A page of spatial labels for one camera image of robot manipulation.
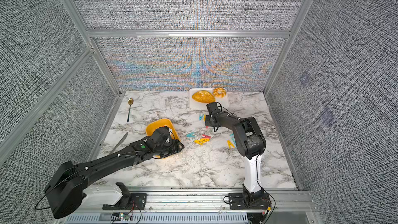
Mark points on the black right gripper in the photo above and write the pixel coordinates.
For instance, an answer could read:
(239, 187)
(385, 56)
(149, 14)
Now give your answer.
(207, 120)

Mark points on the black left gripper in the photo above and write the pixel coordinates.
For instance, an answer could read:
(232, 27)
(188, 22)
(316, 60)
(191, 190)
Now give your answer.
(175, 147)

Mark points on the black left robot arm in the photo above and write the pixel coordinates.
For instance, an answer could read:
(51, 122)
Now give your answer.
(65, 190)

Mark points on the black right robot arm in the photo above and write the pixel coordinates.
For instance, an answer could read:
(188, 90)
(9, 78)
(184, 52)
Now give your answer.
(250, 143)

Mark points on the yellow plastic storage box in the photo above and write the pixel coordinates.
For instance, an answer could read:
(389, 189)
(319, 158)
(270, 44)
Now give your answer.
(153, 126)

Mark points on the teal clothespin near box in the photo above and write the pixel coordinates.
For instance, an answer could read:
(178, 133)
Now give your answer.
(191, 135)

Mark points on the red clothespin centre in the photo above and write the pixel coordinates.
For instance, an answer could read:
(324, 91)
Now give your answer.
(206, 136)

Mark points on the yellow clothespin centre upper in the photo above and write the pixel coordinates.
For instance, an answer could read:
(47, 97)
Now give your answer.
(204, 140)

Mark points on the teal clothespin right lower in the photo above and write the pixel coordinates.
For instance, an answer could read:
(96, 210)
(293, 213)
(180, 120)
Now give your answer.
(232, 139)

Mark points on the oval golden bread loaf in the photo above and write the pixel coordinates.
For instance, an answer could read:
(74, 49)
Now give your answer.
(203, 96)

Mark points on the white rectangular tray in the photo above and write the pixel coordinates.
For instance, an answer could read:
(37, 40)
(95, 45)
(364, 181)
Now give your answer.
(221, 95)

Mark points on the yellow clothespin right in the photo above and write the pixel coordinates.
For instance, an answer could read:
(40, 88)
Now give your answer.
(230, 144)

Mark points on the silver butter knife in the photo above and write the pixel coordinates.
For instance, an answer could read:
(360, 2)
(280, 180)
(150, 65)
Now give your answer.
(116, 148)

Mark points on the iridescent gold blue spoon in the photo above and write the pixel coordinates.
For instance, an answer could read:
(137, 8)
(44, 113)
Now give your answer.
(130, 102)

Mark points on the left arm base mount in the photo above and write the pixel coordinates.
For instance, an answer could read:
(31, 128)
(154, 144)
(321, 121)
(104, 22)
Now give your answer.
(128, 200)

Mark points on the white slotted cable duct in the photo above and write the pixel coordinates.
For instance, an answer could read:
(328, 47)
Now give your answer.
(158, 218)

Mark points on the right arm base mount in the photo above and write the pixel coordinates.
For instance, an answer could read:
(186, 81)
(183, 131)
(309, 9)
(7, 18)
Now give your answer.
(245, 200)

